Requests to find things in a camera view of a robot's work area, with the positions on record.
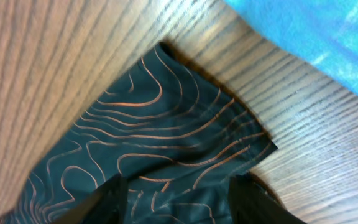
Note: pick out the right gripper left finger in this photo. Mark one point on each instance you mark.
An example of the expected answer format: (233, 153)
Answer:
(106, 205)

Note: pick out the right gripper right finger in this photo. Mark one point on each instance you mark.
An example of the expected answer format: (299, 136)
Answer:
(251, 202)

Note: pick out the black printed cycling jersey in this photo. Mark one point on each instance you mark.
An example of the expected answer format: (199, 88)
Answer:
(176, 137)

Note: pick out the light blue t-shirt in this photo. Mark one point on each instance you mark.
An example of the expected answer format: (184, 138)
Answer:
(323, 33)

